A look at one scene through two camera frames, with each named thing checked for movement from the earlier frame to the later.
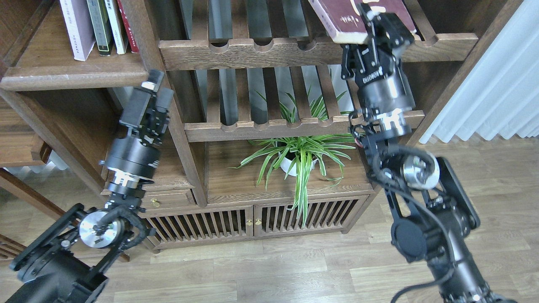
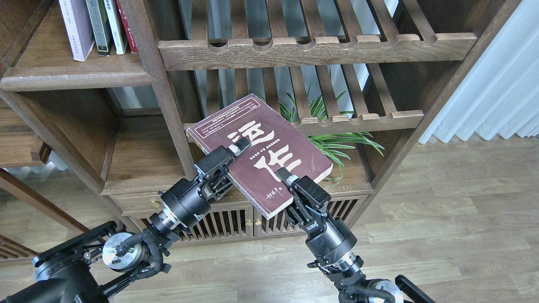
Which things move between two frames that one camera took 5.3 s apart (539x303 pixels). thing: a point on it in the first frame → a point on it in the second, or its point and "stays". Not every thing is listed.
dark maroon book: (343, 19) → (275, 146)
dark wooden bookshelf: (260, 144) stays
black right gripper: (377, 74) → (328, 237)
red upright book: (133, 46) stays
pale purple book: (78, 20) stays
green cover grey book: (101, 26) stays
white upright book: (118, 32) stays
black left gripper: (136, 155) → (188, 202)
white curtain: (500, 94) stays
